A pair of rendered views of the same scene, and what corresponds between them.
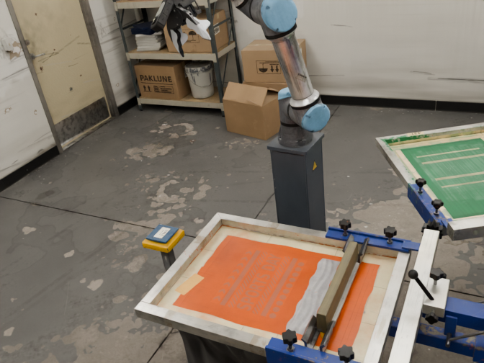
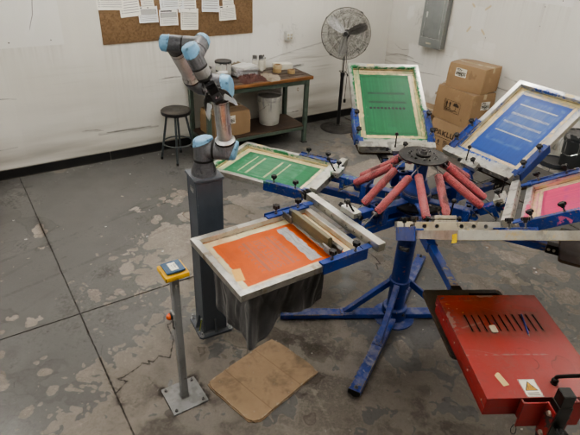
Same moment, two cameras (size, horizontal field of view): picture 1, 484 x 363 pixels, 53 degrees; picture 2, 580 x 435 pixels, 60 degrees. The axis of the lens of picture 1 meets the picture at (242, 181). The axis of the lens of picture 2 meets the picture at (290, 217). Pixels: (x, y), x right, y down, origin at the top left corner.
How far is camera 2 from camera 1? 2.07 m
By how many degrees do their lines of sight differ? 55
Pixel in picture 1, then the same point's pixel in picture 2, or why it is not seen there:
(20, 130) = not seen: outside the picture
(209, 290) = (253, 270)
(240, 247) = (230, 247)
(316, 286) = (294, 240)
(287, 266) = (267, 241)
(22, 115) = not seen: outside the picture
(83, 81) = not seen: outside the picture
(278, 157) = (202, 187)
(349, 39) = (15, 111)
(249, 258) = (245, 249)
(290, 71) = (227, 122)
